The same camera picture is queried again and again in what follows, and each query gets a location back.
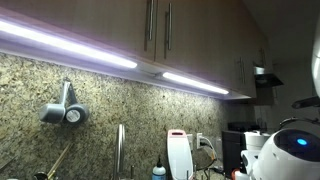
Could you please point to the white pink cutting board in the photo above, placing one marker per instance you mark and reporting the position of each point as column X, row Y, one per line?
column 180, row 156

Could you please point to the long under-cabinet light strip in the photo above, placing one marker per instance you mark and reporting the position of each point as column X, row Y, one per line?
column 66, row 45

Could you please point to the steel range hood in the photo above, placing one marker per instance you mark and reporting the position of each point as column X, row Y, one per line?
column 266, row 79

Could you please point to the wooden utensil stick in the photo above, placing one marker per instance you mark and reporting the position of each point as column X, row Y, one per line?
column 59, row 160

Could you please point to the white cylindrical jar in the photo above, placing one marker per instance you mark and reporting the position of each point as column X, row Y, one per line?
column 256, row 140

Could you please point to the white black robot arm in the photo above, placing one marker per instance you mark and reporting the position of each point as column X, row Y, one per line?
column 286, row 156

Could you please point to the white wall outlet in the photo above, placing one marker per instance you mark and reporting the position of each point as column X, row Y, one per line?
column 199, row 140

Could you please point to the black coffee machine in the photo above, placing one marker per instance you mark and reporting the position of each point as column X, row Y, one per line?
column 232, row 150

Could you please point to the grey wall pot filler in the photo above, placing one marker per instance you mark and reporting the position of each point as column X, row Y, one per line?
column 51, row 113

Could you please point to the wooden wall cabinets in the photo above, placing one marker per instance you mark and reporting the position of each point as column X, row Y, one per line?
column 100, row 26

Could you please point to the short under-cabinet light strip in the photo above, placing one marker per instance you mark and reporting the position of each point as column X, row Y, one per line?
column 196, row 83

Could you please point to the white bottle blue label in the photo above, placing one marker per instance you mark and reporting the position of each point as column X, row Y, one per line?
column 158, row 172

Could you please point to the chrome gooseneck faucet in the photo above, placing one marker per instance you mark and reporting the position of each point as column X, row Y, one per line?
column 119, row 150

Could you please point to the metal dish rack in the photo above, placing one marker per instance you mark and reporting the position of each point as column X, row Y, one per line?
column 194, row 172

